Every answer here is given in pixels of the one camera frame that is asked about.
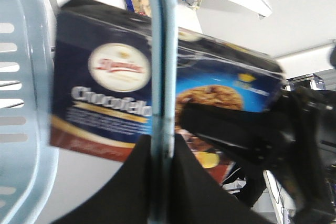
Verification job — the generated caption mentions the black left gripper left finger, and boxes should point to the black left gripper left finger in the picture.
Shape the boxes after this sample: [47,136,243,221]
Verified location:
[53,135,151,224]

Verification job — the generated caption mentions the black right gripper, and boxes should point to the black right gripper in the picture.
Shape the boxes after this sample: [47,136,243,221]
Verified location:
[180,87,335,223]

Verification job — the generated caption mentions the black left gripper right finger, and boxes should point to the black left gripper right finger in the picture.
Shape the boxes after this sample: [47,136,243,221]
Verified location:
[172,134,270,224]

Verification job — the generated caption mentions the dark blue cookie box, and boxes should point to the dark blue cookie box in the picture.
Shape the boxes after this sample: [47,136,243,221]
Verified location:
[49,0,286,185]

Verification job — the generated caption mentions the light blue plastic basket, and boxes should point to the light blue plastic basket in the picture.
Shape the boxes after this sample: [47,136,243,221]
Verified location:
[1,0,177,223]

